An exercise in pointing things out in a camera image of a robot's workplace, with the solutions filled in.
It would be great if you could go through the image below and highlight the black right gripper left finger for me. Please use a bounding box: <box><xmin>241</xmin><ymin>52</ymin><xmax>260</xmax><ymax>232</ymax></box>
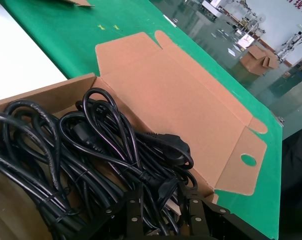
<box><xmin>100</xmin><ymin>191</ymin><xmax>147</xmax><ymax>240</ymax></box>

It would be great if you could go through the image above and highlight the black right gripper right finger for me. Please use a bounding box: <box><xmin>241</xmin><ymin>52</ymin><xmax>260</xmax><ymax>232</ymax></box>
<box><xmin>182</xmin><ymin>186</ymin><xmax>232</xmax><ymax>240</ymax></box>

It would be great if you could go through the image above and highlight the black power cable bundle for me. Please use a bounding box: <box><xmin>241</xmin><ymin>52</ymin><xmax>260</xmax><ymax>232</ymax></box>
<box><xmin>138</xmin><ymin>131</ymin><xmax>196</xmax><ymax>173</ymax></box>
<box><xmin>58</xmin><ymin>86</ymin><xmax>201</xmax><ymax>240</ymax></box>
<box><xmin>0</xmin><ymin>99</ymin><xmax>127</xmax><ymax>240</ymax></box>

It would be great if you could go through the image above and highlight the open brown cardboard box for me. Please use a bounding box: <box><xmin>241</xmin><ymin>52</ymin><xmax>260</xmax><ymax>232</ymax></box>
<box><xmin>0</xmin><ymin>30</ymin><xmax>269</xmax><ymax>240</ymax></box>

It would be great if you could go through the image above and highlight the cardboard box with torn edge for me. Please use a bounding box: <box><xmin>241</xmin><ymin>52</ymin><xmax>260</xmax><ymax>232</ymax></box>
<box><xmin>63</xmin><ymin>0</ymin><xmax>97</xmax><ymax>9</ymax></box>

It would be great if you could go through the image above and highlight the dark bulky object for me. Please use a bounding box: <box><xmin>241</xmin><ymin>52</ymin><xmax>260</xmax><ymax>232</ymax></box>
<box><xmin>282</xmin><ymin>124</ymin><xmax>302</xmax><ymax>240</ymax></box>

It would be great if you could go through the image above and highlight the large open cardboard carton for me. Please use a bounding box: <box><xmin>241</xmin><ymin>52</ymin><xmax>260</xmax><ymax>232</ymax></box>
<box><xmin>239</xmin><ymin>44</ymin><xmax>280</xmax><ymax>75</ymax></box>

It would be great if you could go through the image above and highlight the white paper bag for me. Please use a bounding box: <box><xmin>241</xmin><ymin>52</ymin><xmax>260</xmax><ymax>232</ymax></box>
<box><xmin>238</xmin><ymin>34</ymin><xmax>255</xmax><ymax>50</ymax></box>

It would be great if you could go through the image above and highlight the green table mat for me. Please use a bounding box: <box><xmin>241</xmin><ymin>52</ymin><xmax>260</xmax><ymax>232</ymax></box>
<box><xmin>0</xmin><ymin>0</ymin><xmax>286</xmax><ymax>240</ymax></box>

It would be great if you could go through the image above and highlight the white standing fan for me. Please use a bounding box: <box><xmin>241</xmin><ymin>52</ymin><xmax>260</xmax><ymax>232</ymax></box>
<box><xmin>250</xmin><ymin>13</ymin><xmax>267</xmax><ymax>35</ymax></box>

